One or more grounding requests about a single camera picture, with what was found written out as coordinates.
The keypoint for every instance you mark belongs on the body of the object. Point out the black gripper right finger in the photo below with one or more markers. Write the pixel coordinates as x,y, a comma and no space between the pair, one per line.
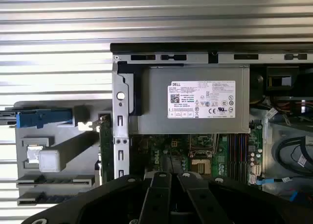
198,202

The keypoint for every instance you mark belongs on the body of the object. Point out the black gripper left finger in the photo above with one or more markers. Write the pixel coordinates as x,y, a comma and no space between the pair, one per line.
156,199

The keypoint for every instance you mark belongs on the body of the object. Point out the black RAM slot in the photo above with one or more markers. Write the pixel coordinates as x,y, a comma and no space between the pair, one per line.
244,158
240,158
231,158
235,158

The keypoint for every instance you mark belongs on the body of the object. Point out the CPU socket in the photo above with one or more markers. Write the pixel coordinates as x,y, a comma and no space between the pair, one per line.
201,166

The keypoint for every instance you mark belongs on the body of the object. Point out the green motherboard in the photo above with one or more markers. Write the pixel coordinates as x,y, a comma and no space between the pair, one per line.
220,160

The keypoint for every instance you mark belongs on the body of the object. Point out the metal socket cover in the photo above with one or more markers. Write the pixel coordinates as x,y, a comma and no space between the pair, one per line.
192,145

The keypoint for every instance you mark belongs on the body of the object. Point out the grey parts rack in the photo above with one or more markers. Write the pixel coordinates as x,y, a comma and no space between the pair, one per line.
73,145

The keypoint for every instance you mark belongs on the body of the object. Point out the grey power supply unit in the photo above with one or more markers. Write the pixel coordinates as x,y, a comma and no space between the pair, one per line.
151,99

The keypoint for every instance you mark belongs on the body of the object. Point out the black open PC case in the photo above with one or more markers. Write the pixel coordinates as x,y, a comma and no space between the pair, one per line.
122,87

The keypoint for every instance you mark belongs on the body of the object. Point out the silver CPU chip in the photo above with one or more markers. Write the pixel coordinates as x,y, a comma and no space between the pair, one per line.
33,155

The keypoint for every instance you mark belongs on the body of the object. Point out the hard disk in blue carrier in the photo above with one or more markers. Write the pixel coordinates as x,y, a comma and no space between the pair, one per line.
44,117

